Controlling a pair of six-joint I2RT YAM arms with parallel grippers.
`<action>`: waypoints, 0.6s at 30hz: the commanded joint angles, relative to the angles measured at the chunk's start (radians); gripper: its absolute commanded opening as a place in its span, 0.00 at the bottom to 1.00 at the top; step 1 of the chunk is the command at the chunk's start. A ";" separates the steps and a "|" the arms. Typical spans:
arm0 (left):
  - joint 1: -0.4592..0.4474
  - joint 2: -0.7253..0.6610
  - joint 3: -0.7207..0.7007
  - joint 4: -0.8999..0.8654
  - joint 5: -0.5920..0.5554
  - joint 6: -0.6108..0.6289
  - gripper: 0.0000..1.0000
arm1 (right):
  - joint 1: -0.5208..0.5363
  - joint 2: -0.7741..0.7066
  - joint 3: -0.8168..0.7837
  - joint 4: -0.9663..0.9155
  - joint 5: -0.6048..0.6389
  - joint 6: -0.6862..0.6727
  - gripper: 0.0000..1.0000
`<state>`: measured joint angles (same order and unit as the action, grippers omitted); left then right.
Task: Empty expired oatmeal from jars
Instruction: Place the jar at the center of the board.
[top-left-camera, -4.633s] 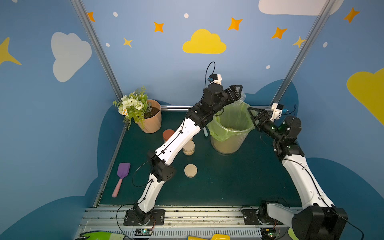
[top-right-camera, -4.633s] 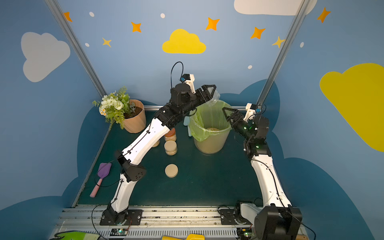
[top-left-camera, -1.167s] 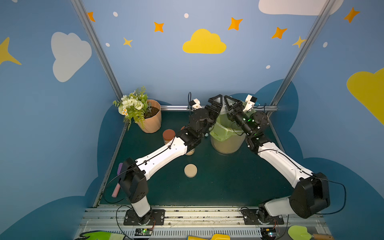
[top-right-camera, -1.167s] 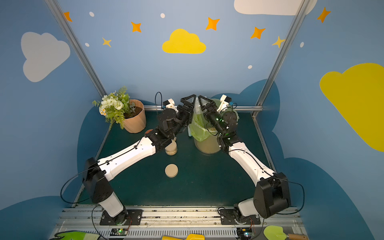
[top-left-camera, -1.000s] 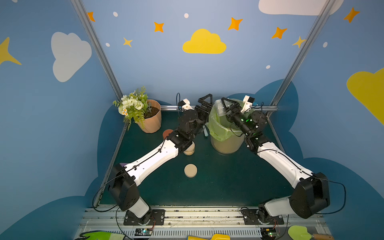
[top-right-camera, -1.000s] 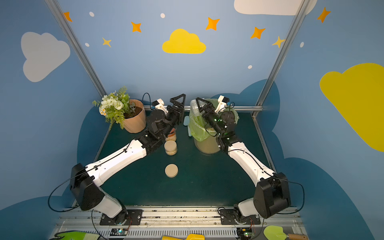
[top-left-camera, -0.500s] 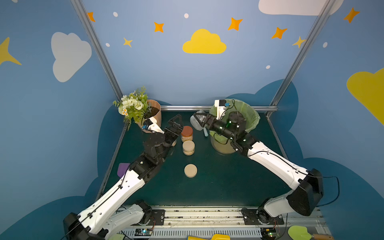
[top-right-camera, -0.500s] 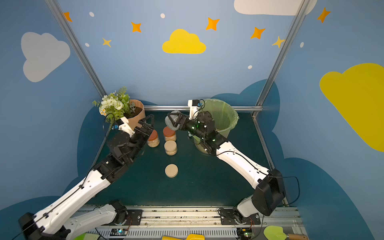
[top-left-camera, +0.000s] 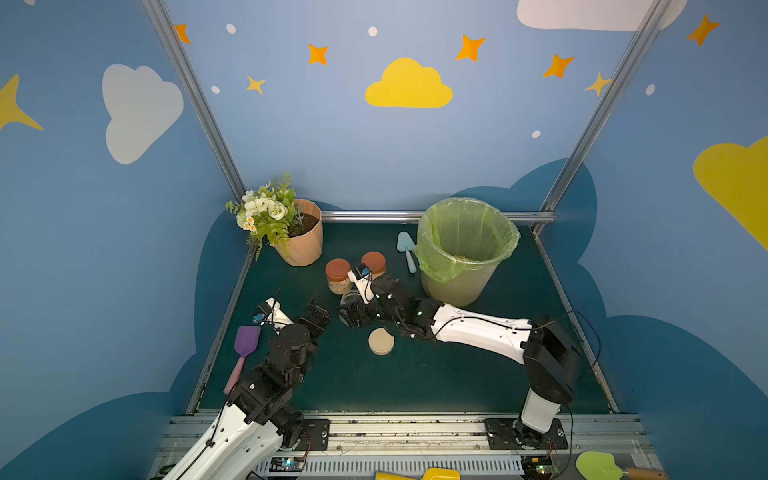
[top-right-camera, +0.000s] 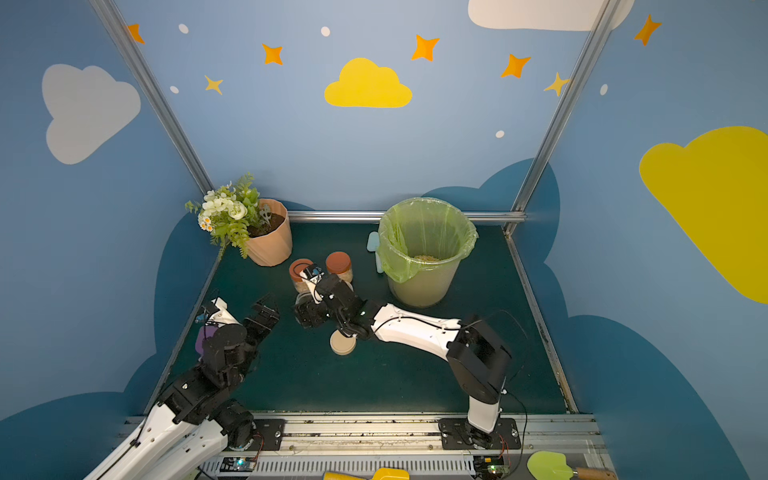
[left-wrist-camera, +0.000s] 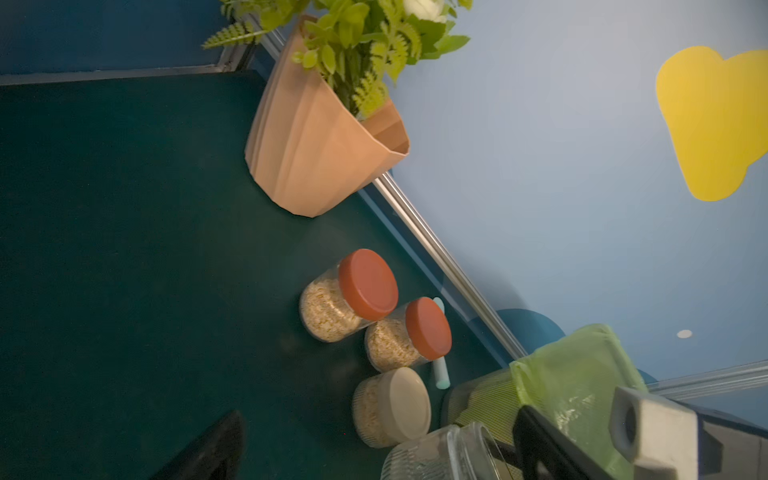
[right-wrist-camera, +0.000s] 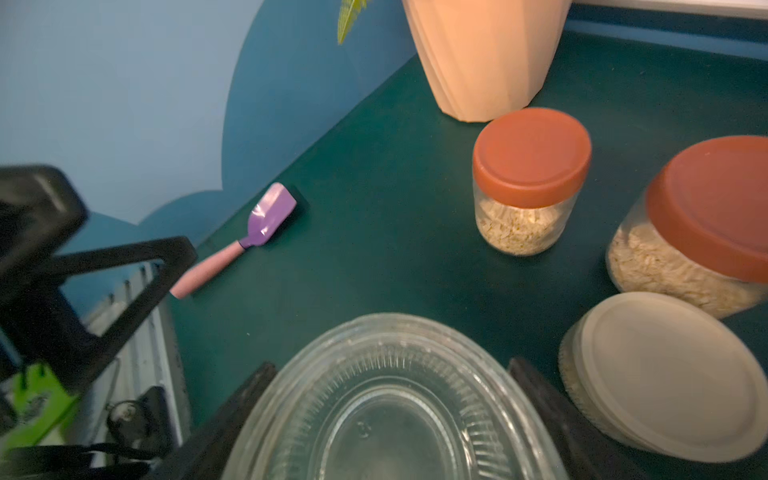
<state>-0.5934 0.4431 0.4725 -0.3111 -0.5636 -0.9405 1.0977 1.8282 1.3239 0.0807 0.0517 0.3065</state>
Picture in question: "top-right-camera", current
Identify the light blue toy spatula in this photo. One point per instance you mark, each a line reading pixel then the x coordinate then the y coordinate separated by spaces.
pixel 372 246

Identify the beige jar lid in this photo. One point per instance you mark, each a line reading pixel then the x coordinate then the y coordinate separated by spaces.
pixel 341 344

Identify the green toy spatula wooden handle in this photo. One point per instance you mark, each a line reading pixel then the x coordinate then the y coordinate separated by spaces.
pixel 545 465

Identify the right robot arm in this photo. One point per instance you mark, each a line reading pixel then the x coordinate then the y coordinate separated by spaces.
pixel 477 356

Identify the yellow toy scoop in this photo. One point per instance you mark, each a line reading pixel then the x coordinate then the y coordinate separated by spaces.
pixel 380 474

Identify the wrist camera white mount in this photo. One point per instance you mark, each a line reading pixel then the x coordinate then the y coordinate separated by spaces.
pixel 311 275
pixel 215 312

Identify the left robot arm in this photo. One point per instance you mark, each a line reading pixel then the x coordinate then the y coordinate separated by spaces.
pixel 196 417

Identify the red lid oatmeal jar left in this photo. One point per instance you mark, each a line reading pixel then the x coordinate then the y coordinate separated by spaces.
pixel 294 271

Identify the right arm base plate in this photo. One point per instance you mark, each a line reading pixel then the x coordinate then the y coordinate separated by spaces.
pixel 458 434

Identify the controller board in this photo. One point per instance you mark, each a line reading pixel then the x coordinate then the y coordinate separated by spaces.
pixel 240 465
pixel 489 468

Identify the red lid oatmeal jar right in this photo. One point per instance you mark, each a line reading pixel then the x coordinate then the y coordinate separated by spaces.
pixel 340 264

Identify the purple pink toy spatula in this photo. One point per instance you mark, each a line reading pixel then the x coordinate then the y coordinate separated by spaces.
pixel 201 336

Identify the terracotta flower pot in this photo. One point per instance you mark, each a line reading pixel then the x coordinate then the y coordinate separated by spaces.
pixel 276 246

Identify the white flowers green plant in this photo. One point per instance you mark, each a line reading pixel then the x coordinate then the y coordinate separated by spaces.
pixel 232 214

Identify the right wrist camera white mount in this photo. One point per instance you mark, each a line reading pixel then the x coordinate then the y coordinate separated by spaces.
pixel 311 275

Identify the right controller board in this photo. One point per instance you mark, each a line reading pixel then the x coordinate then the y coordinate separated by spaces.
pixel 489 468

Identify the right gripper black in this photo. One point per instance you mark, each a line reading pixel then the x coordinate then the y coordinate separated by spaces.
pixel 316 303

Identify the left controller board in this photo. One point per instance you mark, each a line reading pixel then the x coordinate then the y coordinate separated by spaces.
pixel 240 465

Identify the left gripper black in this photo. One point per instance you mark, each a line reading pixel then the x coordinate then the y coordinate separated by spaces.
pixel 258 318

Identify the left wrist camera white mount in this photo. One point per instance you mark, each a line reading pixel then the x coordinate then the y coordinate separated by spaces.
pixel 215 312

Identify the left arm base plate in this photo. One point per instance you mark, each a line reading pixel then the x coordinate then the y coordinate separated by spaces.
pixel 266 434

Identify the red lid oatmeal jar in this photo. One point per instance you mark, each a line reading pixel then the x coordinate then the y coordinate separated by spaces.
pixel 340 264
pixel 294 271

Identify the aluminium front rail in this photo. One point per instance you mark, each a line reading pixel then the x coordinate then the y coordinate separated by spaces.
pixel 362 443

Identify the mesh bin green bag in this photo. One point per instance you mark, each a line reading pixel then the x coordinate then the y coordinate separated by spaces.
pixel 427 226

